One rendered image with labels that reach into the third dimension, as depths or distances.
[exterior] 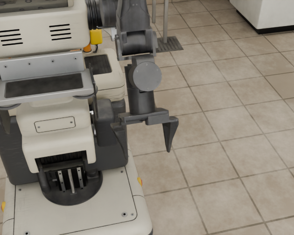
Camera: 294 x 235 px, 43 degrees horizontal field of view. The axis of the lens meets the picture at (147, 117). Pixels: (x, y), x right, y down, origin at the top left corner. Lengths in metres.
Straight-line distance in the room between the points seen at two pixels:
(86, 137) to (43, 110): 0.16
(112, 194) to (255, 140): 1.08
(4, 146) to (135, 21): 0.98
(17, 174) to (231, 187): 1.11
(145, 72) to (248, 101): 2.04
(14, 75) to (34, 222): 0.79
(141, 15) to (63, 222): 1.08
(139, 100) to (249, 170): 1.51
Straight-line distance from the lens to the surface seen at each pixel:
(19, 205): 1.74
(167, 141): 0.85
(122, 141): 0.79
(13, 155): 1.63
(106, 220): 1.61
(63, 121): 1.18
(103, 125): 1.34
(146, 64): 0.71
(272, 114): 2.64
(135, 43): 0.78
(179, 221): 1.95
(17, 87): 1.03
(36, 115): 1.17
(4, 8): 0.97
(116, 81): 1.43
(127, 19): 0.76
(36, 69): 1.04
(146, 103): 0.79
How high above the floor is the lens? 1.61
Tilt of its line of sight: 40 degrees down
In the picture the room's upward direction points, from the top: straight up
